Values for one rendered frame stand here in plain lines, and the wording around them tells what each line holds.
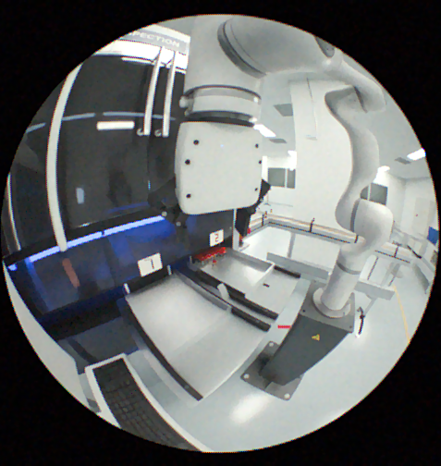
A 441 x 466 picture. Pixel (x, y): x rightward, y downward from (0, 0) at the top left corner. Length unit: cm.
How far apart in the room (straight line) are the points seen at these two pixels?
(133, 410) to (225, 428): 87
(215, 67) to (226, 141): 8
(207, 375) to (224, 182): 41
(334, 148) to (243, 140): 192
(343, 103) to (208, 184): 49
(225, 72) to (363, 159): 42
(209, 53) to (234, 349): 54
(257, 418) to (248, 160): 135
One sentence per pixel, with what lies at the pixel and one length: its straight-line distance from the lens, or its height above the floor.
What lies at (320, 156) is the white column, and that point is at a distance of 203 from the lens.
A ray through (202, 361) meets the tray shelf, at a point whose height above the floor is 88.
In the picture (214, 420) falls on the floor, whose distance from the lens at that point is 129.
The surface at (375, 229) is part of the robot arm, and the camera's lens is 50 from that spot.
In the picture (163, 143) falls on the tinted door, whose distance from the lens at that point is 53.
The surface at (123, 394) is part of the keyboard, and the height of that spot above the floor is 83.
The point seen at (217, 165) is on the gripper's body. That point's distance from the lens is 15.
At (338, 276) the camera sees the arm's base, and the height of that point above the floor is 101.
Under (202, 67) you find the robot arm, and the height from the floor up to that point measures 140.
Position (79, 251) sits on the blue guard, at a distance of 48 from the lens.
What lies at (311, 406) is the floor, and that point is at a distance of 145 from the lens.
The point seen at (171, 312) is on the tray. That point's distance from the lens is 54.
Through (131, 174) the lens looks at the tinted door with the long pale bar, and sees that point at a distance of 48.
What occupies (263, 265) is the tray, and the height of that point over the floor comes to 88.
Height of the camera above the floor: 129
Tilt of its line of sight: 20 degrees down
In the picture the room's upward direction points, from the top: straight up
